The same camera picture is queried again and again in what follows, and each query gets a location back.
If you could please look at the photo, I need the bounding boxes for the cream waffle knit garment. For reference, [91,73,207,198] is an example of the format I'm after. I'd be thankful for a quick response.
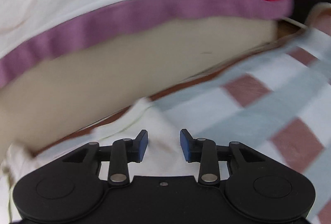
[0,98,205,224]

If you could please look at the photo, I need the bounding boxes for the beige bed base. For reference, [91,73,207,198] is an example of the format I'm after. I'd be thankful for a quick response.
[1,17,277,154]

